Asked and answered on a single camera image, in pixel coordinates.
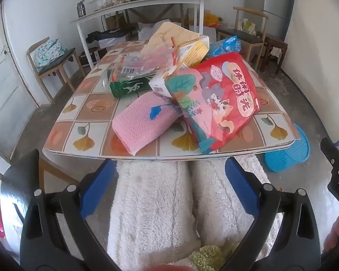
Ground red squirrel print snack bag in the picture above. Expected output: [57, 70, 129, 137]
[165, 51, 261, 155]

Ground clear barcode labelled plastic package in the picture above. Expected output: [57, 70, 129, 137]
[102, 59, 164, 89]

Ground yellow plastic bag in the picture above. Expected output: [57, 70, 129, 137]
[205, 13, 224, 28]

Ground white panel door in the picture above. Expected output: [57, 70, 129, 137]
[0, 6, 46, 164]

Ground clear red printed plastic bag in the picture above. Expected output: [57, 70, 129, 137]
[121, 47, 178, 71]

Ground clear plastic container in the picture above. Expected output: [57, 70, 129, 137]
[89, 0, 115, 9]

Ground white cardboard box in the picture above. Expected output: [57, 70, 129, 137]
[149, 66, 190, 100]

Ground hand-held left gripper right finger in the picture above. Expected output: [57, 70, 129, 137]
[225, 157, 321, 271]

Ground white low cabinet box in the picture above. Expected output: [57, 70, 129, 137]
[199, 26, 218, 44]

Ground blue plastic wrapper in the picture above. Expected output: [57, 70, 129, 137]
[207, 36, 242, 57]

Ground yellow cardboard box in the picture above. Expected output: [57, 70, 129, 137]
[175, 35, 210, 68]

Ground floral cushion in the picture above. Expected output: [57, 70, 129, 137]
[34, 38, 68, 68]

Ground dark wooden stool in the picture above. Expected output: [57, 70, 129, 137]
[261, 34, 289, 75]

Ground pink knitted cloth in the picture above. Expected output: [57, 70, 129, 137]
[112, 92, 184, 156]

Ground brown paper shopping bag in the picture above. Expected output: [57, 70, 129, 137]
[105, 14, 127, 30]

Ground person's green fleece top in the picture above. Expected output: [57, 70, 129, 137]
[189, 245, 239, 271]

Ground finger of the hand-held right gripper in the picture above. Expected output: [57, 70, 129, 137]
[320, 137, 339, 176]

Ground white side table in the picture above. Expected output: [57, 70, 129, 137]
[70, 0, 210, 70]

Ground white green paper bag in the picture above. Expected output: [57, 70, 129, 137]
[241, 18, 257, 36]

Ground wooden chair dark seat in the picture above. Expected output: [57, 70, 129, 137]
[216, 6, 269, 70]
[27, 37, 87, 105]

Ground white storage box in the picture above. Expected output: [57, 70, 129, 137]
[97, 37, 127, 49]

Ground grey refrigerator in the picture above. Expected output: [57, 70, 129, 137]
[267, 0, 297, 41]

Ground white woven sack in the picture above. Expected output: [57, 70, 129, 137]
[137, 22, 164, 41]

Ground person's white fleece pants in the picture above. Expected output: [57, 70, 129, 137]
[106, 155, 276, 271]

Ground ginkgo patterned tablecloth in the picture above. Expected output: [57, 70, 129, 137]
[42, 40, 300, 161]

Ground blue plastic basket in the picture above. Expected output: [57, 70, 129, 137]
[264, 124, 311, 173]

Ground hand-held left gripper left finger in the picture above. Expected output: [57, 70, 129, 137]
[20, 159, 122, 271]

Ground black bag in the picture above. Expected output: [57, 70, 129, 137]
[86, 29, 137, 41]

